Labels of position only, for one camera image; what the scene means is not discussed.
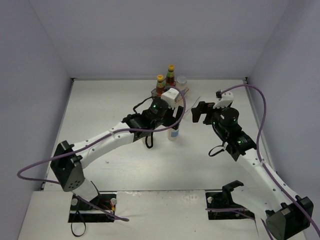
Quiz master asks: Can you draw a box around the silver-cap shaker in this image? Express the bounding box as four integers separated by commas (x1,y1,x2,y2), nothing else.
176,76,188,95
167,127,180,141

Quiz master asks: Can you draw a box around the yellow-cap sauce bottle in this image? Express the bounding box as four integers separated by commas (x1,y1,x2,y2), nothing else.
155,74,166,96
165,64,175,86

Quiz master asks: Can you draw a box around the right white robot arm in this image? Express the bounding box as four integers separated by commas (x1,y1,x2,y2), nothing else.
191,101,314,240

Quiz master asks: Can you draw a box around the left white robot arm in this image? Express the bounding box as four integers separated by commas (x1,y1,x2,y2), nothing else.
50,103,185,210

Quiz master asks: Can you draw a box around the clear plastic organizer bin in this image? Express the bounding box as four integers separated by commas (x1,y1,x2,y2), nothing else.
184,95,201,115

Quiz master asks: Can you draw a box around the grey plastic organizer bin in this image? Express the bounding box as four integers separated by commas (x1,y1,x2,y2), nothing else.
151,88,164,97

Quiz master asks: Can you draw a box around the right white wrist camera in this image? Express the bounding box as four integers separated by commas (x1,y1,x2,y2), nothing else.
213,91,234,109

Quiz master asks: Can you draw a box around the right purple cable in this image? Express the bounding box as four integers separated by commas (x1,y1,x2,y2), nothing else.
204,84,320,240

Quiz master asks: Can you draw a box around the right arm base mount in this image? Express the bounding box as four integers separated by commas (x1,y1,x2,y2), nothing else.
205,191,255,221

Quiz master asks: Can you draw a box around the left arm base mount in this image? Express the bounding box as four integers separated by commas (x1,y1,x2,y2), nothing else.
68,193,117,223

